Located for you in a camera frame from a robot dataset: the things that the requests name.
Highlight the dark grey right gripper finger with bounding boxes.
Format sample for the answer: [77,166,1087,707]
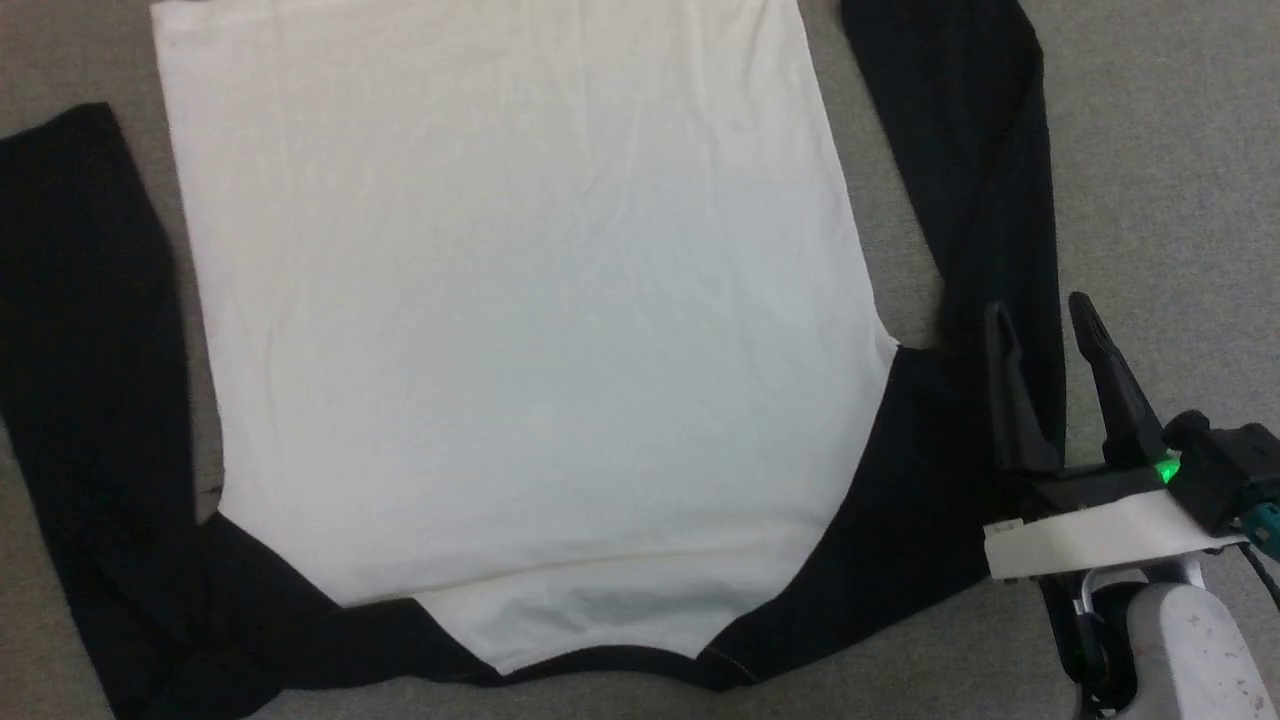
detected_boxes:
[1068,292,1166,466]
[985,300,1061,473]

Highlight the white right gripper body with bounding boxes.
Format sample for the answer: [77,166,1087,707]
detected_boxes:
[985,455,1246,583]

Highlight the black and white raglan shirt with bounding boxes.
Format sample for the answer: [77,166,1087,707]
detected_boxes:
[0,0,1067,720]

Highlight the black right camera cable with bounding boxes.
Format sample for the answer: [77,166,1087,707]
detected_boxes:
[1235,503,1280,613]

